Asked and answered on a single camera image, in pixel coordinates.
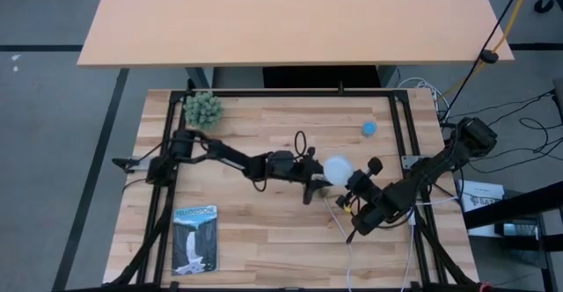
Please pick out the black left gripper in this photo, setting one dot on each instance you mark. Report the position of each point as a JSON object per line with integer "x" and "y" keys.
{"x": 286, "y": 164}

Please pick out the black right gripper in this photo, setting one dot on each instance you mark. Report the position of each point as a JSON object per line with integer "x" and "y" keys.
{"x": 361, "y": 184}

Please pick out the brass lamp socket base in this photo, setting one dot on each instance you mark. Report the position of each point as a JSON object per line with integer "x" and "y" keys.
{"x": 324, "y": 191}

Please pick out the white flood lightbulb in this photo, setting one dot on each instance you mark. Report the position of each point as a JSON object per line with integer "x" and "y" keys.
{"x": 338, "y": 170}

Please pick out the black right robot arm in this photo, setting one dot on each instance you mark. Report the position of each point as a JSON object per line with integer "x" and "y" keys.
{"x": 440, "y": 166}

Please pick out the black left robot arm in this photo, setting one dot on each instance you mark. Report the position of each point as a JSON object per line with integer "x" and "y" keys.
{"x": 233, "y": 155}

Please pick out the yellow tape band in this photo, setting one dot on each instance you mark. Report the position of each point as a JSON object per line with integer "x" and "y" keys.
{"x": 348, "y": 208}

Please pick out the white printed box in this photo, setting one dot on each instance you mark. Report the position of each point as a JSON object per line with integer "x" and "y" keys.
{"x": 481, "y": 199}

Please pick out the green plant in white pot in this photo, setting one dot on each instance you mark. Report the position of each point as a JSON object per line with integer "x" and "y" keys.
{"x": 203, "y": 109}

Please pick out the Yellowstone waterfall book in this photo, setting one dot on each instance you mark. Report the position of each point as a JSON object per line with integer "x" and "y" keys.
{"x": 195, "y": 239}

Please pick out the tan wooden desk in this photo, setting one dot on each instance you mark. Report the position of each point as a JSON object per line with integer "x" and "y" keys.
{"x": 286, "y": 19}

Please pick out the black metal rack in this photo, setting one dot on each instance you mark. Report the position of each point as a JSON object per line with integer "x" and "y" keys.
{"x": 514, "y": 206}

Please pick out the black aluminium table frame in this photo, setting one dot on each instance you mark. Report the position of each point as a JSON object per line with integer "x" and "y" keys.
{"x": 286, "y": 93}

